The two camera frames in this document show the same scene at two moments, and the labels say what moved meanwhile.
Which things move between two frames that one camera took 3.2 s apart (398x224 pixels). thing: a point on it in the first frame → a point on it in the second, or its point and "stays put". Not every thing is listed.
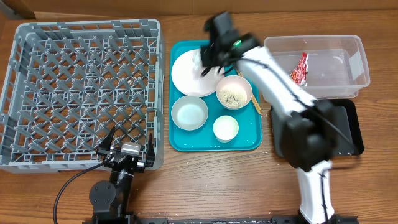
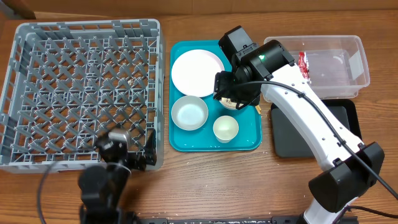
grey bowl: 189,113 stays put
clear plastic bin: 337,66 stays put
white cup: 225,128 stays put
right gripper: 209,58 → 224,86
